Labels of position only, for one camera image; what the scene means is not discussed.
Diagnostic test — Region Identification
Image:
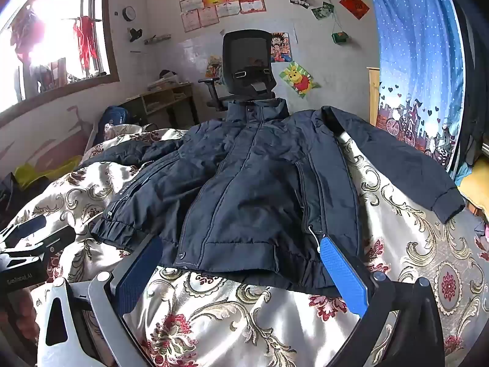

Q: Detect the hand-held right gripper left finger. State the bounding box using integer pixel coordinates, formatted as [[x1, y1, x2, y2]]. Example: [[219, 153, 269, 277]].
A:
[[36, 235, 165, 367]]

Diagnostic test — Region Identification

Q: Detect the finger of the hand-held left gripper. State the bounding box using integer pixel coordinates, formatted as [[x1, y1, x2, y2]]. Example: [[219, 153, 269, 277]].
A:
[[0, 225, 77, 261], [0, 214, 48, 242]]

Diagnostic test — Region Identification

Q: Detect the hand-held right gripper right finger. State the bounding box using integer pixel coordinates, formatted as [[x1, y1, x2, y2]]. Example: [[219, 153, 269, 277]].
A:
[[319, 235, 446, 367]]

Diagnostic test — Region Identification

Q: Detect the navy blue padded jacket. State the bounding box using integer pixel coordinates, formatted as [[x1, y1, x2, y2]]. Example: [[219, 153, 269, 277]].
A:
[[78, 97, 466, 299]]

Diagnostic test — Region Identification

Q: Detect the person's left hand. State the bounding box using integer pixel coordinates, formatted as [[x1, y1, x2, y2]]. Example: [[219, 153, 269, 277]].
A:
[[0, 288, 41, 352]]

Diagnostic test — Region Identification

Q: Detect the yellow-green cloth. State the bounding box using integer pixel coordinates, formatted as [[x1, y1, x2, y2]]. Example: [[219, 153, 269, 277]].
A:
[[15, 155, 83, 190]]

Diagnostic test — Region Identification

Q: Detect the floral satin blanket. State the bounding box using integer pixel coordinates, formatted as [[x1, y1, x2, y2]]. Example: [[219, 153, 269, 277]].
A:
[[0, 124, 489, 367]]

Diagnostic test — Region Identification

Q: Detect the blue backpack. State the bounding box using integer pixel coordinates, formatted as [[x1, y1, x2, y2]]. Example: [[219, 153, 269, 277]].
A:
[[97, 106, 132, 138]]

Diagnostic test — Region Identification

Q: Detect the yellow cloth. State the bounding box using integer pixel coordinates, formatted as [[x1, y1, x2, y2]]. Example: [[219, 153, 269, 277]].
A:
[[458, 161, 489, 215]]

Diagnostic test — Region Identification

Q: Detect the wooden desk with shelves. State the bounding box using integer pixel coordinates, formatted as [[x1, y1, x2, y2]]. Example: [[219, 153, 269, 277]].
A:
[[120, 83, 199, 128]]

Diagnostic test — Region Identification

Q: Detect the light wooden board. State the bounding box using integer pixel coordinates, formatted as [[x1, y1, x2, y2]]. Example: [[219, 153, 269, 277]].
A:
[[366, 67, 381, 125]]

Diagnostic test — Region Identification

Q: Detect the red hanging cloth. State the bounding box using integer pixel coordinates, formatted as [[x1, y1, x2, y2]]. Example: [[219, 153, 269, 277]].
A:
[[72, 16, 96, 71]]

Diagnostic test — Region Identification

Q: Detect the blue printed curtain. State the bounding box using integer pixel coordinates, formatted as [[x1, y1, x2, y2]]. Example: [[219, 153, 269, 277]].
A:
[[363, 0, 469, 169]]

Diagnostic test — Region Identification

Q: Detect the black mesh office chair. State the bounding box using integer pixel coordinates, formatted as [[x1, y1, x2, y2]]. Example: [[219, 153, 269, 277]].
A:
[[198, 30, 278, 112]]

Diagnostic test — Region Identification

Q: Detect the window with brown frame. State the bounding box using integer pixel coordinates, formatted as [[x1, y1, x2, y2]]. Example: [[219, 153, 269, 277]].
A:
[[0, 0, 119, 104]]

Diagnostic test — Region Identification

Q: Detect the yellow bear wall poster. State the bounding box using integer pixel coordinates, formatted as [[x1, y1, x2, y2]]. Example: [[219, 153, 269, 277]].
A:
[[279, 61, 322, 99]]

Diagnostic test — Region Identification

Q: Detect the small cartoon wall poster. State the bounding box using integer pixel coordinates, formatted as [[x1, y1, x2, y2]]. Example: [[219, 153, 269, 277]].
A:
[[206, 55, 223, 79]]

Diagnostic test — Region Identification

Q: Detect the cartoon fighter wall poster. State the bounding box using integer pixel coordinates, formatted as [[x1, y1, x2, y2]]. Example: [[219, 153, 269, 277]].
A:
[[270, 32, 293, 63]]

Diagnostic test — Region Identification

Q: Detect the green wall photo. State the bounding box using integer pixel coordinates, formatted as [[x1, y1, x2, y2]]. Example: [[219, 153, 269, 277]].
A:
[[311, 2, 335, 20]]

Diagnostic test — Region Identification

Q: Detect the red paper wall square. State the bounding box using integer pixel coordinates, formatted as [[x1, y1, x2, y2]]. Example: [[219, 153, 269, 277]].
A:
[[339, 0, 370, 20]]

